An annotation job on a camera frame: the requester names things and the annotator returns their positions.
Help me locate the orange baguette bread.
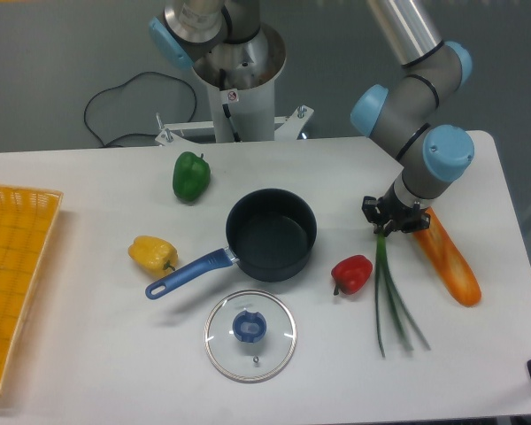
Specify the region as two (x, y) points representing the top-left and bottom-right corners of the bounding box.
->
(414, 208), (481, 307)

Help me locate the green bell pepper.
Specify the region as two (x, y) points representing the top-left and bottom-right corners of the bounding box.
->
(173, 151), (211, 203)

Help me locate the glass lid blue knob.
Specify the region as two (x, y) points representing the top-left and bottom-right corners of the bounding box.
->
(204, 290), (297, 383)

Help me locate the black floor cable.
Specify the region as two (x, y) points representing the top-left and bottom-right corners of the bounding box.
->
(83, 71), (198, 149)

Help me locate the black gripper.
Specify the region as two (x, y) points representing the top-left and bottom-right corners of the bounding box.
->
(362, 194), (431, 236)

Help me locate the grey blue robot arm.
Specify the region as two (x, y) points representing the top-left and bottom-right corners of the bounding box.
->
(149, 1), (474, 234)

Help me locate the yellow wicker basket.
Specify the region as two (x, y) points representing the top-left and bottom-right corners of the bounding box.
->
(0, 184), (64, 394)

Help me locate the yellow bell pepper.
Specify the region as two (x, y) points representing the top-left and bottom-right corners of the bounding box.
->
(127, 236), (178, 276)

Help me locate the red bell pepper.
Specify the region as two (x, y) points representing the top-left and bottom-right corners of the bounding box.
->
(331, 255), (373, 296)

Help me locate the black saucepan blue handle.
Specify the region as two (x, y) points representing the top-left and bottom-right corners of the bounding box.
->
(145, 189), (317, 300)

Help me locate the green onion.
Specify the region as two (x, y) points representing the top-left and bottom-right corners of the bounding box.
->
(374, 228), (431, 358)

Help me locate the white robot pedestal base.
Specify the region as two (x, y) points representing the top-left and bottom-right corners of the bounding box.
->
(154, 26), (316, 146)

